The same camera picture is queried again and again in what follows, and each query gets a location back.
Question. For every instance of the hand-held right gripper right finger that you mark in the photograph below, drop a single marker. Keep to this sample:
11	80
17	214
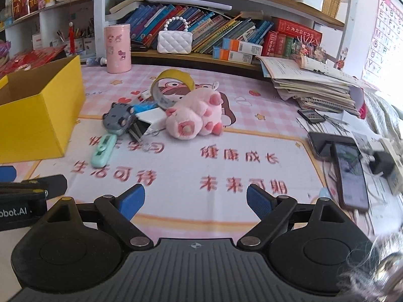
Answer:
259	201

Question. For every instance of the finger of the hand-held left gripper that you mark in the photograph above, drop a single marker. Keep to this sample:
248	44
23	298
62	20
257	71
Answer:
53	185
7	173

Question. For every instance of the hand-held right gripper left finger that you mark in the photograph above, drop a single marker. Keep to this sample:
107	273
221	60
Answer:
132	199

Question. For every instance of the yellow cardboard box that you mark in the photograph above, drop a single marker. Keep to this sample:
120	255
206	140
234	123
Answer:
31	125

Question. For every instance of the mint green stapler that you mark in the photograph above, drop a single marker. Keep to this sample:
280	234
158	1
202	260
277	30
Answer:
102	154

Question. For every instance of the white and black small box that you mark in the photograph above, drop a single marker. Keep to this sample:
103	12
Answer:
135	130

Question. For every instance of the grey toy car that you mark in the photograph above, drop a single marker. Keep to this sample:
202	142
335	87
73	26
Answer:
118	116

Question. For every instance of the pink plush pig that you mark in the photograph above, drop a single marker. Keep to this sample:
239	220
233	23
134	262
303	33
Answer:
192	113

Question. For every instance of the yellow tape roll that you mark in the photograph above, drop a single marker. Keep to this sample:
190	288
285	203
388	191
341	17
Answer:
176	74

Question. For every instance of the small blue plush toy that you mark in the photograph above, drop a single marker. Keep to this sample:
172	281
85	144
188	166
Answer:
144	107

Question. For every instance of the black smartphone lit screen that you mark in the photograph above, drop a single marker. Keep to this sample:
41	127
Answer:
351	176

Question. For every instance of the black calculator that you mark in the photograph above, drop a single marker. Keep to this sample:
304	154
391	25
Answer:
311	115

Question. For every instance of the small white red box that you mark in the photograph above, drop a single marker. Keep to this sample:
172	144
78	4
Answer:
145	96

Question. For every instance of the red paper decoration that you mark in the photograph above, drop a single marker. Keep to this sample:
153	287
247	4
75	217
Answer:
34	57

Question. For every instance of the black charger plug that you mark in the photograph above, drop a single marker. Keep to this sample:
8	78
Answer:
381	163

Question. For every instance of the stack of papers and workbooks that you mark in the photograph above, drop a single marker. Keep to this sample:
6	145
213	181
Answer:
314	85

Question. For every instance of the grey furry cloth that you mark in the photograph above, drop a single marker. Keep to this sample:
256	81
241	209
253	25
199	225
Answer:
371	270

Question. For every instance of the white blue tube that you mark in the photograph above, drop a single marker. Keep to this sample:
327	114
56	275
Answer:
96	61

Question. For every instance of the white box red label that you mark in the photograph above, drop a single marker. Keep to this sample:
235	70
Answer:
37	42

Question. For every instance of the white power strip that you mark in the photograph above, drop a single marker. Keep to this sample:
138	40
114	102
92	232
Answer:
395	170

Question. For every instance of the red tassel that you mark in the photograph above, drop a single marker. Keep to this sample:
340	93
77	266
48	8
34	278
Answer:
71	39

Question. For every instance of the row of pen holders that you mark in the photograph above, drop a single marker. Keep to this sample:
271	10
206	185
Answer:
83	41

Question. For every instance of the orange blue white carton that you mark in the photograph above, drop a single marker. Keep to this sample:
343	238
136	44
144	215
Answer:
242	46
233	56

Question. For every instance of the pink cylinder container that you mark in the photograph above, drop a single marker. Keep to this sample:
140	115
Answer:
118	48

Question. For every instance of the colourful paper ornament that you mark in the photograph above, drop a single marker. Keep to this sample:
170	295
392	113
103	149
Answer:
310	50

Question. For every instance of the white side shelf unit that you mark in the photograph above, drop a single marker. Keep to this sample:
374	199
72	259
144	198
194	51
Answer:
47	19

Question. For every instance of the white quilted handbag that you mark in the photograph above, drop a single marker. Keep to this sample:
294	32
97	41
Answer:
174	41

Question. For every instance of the red boxed dictionaries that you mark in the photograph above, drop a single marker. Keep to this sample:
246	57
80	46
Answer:
292	31

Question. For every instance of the row of colourful books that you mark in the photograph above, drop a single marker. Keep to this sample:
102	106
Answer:
217	26

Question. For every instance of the stack of beige books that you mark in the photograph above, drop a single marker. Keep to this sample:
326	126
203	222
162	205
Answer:
126	8

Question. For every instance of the cartoon wall sticker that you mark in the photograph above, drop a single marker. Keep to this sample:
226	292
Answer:
341	58

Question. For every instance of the alphabet wall poster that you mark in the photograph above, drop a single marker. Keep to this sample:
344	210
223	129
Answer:
384	37

